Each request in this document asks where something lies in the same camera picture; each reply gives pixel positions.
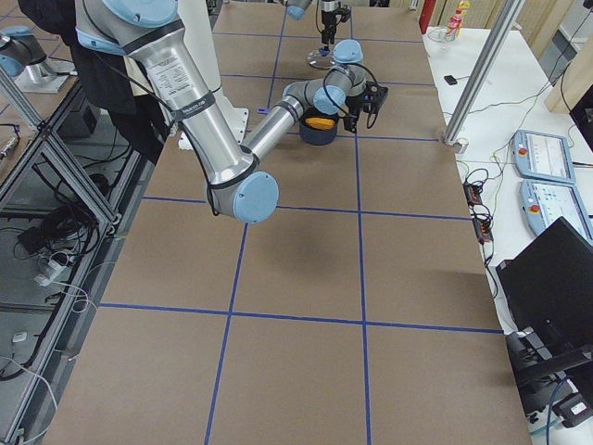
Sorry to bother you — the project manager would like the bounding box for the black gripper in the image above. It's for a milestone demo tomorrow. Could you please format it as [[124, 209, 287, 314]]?
[[343, 93, 368, 134], [321, 9, 350, 52]]

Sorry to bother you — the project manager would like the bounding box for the yellow toy corn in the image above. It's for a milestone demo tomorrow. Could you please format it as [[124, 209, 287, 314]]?
[[304, 117, 335, 131]]

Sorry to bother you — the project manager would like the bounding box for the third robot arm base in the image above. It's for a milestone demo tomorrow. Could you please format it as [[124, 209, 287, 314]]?
[[1, 25, 75, 94]]

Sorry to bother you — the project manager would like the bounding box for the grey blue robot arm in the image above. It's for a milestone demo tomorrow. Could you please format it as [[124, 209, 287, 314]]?
[[279, 0, 351, 57], [75, 1, 372, 223]]

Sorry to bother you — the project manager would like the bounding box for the dark blue saucepan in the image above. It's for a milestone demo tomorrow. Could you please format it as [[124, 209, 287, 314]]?
[[257, 107, 339, 146]]

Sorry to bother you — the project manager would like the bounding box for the small black square pad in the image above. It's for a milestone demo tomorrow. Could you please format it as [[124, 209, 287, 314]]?
[[444, 75, 458, 85]]

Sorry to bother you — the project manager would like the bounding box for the red printed plastic bottle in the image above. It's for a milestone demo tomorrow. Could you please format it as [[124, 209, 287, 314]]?
[[444, 1, 469, 42]]

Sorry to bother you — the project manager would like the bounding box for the orange black usb hub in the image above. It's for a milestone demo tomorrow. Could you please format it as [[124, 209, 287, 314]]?
[[462, 182, 494, 245]]

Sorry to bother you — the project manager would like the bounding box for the far blue teach pendant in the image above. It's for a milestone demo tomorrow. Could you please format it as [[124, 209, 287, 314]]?
[[509, 130, 575, 184]]

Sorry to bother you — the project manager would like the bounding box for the blue teach pendant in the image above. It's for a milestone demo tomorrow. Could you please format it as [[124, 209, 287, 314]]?
[[509, 130, 575, 184], [520, 179, 592, 243]]

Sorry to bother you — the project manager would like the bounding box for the near blue teach pendant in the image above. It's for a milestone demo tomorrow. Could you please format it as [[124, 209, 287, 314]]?
[[520, 179, 592, 243]]

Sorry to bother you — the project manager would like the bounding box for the person in black jacket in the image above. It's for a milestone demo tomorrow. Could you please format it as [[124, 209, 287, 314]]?
[[19, 1, 169, 165]]

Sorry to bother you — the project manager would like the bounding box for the black monitor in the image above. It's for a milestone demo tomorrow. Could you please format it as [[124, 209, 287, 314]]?
[[496, 217, 592, 347]]

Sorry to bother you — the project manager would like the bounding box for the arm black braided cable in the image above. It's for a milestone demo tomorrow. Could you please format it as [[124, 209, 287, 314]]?
[[322, 64, 379, 130]]

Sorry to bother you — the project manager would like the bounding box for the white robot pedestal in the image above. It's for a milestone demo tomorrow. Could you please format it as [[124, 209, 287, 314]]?
[[178, 0, 221, 106]]

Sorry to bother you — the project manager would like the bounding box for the aluminium frame post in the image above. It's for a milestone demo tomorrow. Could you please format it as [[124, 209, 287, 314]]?
[[442, 0, 525, 154]]

